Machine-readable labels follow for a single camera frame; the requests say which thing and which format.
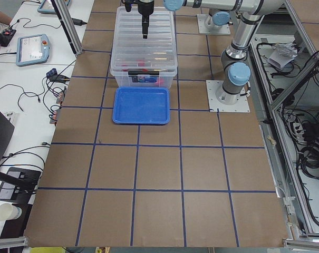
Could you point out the black box latch handle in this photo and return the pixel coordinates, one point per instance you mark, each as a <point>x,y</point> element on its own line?
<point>141,72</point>

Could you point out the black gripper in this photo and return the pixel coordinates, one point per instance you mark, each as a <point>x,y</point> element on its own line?
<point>145,7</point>

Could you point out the white paper cup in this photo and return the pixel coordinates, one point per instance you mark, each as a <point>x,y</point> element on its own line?
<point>9,212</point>

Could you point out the clear plastic storage box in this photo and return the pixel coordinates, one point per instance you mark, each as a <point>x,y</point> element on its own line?
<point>124,80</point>

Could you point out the red block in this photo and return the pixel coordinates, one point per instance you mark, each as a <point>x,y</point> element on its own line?
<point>141,63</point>
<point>160,82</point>

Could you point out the blue plastic tray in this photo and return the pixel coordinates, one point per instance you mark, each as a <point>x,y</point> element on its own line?
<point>141,106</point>

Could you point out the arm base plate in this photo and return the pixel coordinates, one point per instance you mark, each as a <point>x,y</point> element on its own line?
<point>220,101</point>
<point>207,27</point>

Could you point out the teach pendant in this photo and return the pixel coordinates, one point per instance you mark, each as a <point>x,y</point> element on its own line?
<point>46,7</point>
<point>33,49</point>

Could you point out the aluminium frame post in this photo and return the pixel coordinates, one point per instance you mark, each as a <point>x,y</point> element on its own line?
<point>66,22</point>

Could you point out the black power adapter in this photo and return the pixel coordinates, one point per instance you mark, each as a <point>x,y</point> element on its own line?
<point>78,22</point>

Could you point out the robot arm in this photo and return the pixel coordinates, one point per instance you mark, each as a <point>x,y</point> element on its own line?
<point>237,73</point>

